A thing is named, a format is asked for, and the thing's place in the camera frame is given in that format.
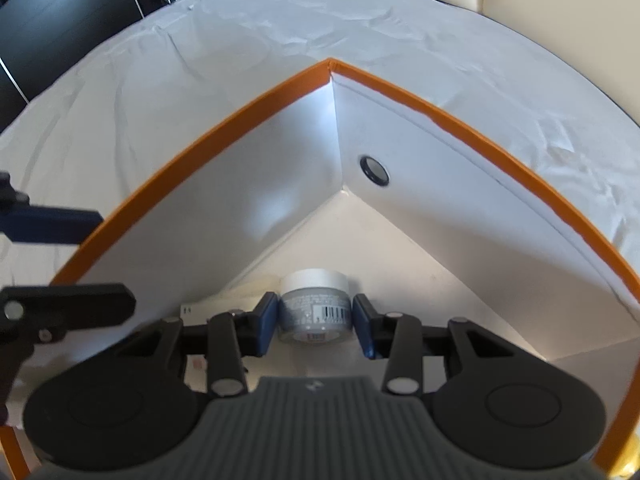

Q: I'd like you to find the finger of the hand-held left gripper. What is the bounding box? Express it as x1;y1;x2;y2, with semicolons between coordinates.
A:
0;172;106;246
0;283;137;412

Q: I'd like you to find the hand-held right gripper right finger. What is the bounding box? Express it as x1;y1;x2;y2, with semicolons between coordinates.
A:
351;292;532;397

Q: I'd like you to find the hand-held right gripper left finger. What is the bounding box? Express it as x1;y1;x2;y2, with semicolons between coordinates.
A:
117;291;280;397

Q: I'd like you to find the small grey cosmetic jar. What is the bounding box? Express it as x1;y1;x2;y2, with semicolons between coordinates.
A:
277;269;356;346

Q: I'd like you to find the orange cardboard box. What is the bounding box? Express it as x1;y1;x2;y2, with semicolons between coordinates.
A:
0;57;640;480

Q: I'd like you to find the dark wardrobe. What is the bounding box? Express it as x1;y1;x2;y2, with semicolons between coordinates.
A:
0;0;147;127

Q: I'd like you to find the cream padded headboard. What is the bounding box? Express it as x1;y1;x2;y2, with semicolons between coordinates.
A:
257;0;640;127

